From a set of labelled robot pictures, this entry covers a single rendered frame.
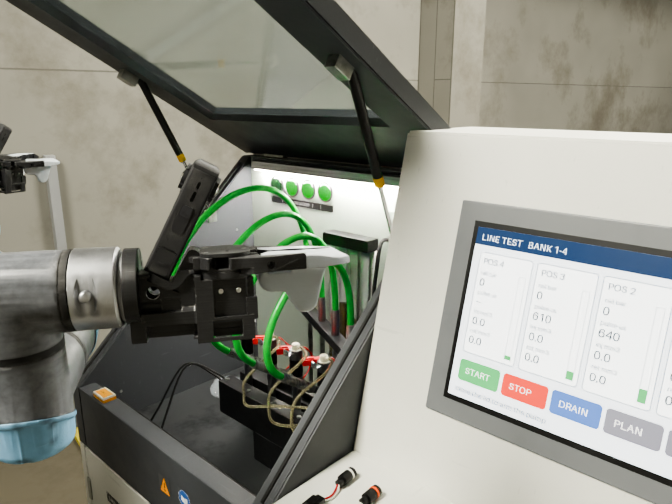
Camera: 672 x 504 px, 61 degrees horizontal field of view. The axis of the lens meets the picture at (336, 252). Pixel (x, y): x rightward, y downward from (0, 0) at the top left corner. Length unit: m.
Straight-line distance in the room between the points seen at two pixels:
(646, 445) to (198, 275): 0.61
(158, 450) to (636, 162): 0.96
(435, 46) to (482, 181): 3.05
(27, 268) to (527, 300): 0.65
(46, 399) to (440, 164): 0.68
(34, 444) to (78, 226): 2.36
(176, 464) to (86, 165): 1.95
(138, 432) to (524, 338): 0.79
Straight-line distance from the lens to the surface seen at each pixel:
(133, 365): 1.54
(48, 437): 0.60
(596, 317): 0.86
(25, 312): 0.54
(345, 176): 1.33
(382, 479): 1.04
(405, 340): 1.00
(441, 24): 3.94
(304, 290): 0.55
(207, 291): 0.52
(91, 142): 2.89
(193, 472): 1.13
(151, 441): 1.24
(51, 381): 0.58
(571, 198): 0.88
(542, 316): 0.88
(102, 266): 0.53
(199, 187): 0.53
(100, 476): 1.55
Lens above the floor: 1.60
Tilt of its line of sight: 15 degrees down
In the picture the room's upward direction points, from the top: straight up
